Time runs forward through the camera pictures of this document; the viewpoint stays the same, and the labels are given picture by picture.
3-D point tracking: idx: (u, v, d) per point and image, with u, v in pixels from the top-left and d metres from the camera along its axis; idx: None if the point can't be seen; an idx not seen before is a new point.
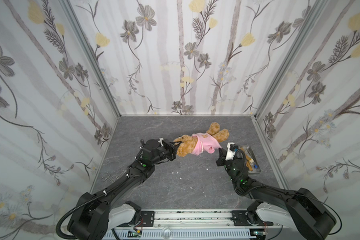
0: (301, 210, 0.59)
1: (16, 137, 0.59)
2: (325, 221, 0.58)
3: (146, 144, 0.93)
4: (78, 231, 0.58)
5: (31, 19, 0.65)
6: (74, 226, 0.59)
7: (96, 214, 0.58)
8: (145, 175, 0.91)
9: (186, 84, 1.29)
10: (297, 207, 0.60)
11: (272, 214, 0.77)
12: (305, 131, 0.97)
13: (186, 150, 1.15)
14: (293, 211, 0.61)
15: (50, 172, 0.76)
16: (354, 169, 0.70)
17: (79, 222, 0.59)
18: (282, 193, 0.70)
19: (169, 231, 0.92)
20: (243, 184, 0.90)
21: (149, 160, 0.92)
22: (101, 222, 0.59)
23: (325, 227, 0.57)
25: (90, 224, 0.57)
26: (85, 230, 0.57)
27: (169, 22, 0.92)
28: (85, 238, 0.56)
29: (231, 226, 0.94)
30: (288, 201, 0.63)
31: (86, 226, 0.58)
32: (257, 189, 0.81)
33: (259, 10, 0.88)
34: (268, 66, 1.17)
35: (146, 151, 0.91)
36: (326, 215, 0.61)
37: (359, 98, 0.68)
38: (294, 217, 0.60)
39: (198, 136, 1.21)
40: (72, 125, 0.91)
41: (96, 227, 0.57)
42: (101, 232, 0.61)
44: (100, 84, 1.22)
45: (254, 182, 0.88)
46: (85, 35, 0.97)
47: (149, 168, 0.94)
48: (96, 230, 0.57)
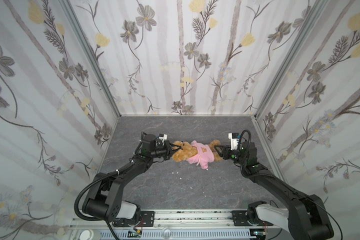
0: (302, 213, 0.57)
1: (17, 137, 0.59)
2: (321, 230, 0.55)
3: (145, 136, 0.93)
4: (95, 210, 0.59)
5: (31, 19, 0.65)
6: (89, 206, 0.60)
7: (115, 186, 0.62)
8: (146, 166, 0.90)
9: (186, 84, 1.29)
10: (299, 208, 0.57)
11: (273, 215, 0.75)
12: (305, 131, 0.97)
13: (182, 157, 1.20)
14: (292, 210, 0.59)
15: (50, 172, 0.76)
16: (354, 169, 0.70)
17: (95, 201, 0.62)
18: (289, 191, 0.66)
19: (169, 231, 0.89)
20: (251, 167, 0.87)
21: (148, 151, 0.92)
22: (118, 196, 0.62)
23: (318, 233, 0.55)
25: (109, 198, 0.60)
26: (103, 207, 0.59)
27: (169, 22, 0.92)
28: (102, 213, 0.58)
29: (231, 226, 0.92)
30: (294, 200, 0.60)
31: (102, 204, 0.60)
32: (265, 177, 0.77)
33: (259, 10, 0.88)
34: (268, 66, 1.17)
35: (146, 143, 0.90)
36: (325, 226, 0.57)
37: (359, 98, 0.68)
38: (291, 214, 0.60)
39: (198, 148, 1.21)
40: (72, 125, 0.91)
41: (114, 201, 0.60)
42: (117, 207, 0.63)
44: (100, 84, 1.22)
45: (261, 170, 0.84)
46: (85, 35, 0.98)
47: (150, 161, 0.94)
48: (114, 204, 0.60)
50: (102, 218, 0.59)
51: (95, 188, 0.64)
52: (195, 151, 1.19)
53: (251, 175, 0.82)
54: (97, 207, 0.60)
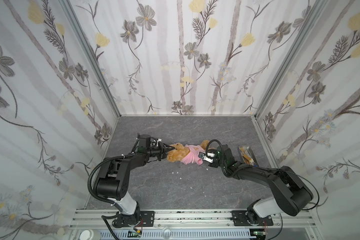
0: (280, 185, 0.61)
1: (17, 138, 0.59)
2: (302, 196, 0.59)
3: (141, 135, 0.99)
4: (105, 189, 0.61)
5: (31, 19, 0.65)
6: (99, 186, 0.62)
7: (124, 164, 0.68)
8: (144, 161, 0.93)
9: (186, 84, 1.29)
10: (276, 180, 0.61)
11: (265, 205, 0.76)
12: (306, 131, 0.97)
13: (177, 157, 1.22)
14: (272, 185, 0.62)
15: (50, 172, 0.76)
16: (354, 169, 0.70)
17: (106, 180, 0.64)
18: (265, 171, 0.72)
19: (169, 231, 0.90)
20: (232, 166, 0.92)
21: (145, 149, 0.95)
22: (127, 172, 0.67)
23: (300, 199, 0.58)
25: (119, 175, 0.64)
26: (114, 184, 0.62)
27: (169, 22, 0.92)
28: (114, 189, 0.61)
29: (231, 226, 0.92)
30: (269, 176, 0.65)
31: (112, 182, 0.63)
32: (244, 169, 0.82)
33: (259, 10, 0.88)
34: (268, 66, 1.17)
35: (142, 140, 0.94)
36: (304, 190, 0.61)
37: (359, 98, 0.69)
38: (273, 190, 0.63)
39: (190, 147, 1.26)
40: (72, 125, 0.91)
41: (125, 176, 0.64)
42: (126, 187, 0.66)
44: (100, 84, 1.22)
45: (240, 165, 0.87)
46: (85, 35, 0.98)
47: (146, 157, 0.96)
48: (125, 180, 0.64)
50: (113, 195, 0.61)
51: (103, 170, 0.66)
52: (188, 150, 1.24)
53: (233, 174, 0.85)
54: (108, 185, 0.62)
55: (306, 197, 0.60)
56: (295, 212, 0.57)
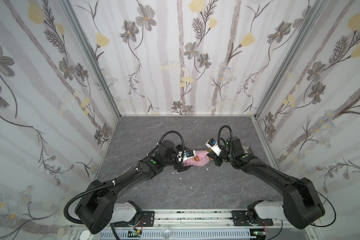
0: (297, 198, 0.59)
1: (17, 137, 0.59)
2: (315, 211, 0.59)
3: (164, 142, 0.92)
4: (84, 217, 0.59)
5: (31, 19, 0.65)
6: (81, 211, 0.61)
7: (103, 202, 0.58)
8: (153, 172, 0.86)
9: (186, 84, 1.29)
10: (293, 193, 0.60)
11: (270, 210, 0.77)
12: (305, 131, 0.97)
13: None
14: (287, 196, 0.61)
15: (50, 172, 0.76)
16: (354, 169, 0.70)
17: (87, 208, 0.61)
18: (281, 178, 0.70)
19: (169, 231, 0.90)
20: (241, 158, 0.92)
21: (161, 157, 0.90)
22: (106, 210, 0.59)
23: (312, 215, 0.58)
25: (96, 212, 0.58)
26: (90, 217, 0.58)
27: (169, 22, 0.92)
28: (89, 223, 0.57)
29: (231, 226, 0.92)
30: (287, 186, 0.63)
31: (90, 214, 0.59)
32: (256, 166, 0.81)
33: (259, 10, 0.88)
34: (268, 66, 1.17)
35: (162, 148, 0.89)
36: (318, 206, 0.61)
37: (359, 98, 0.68)
38: (286, 200, 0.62)
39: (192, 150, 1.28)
40: (72, 125, 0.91)
41: (100, 216, 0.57)
42: (105, 220, 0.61)
44: (100, 84, 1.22)
45: (251, 159, 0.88)
46: (85, 35, 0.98)
47: (160, 168, 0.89)
48: (100, 218, 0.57)
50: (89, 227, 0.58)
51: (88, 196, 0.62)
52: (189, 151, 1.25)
53: (241, 166, 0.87)
54: (87, 214, 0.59)
55: (318, 214, 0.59)
56: (304, 225, 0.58)
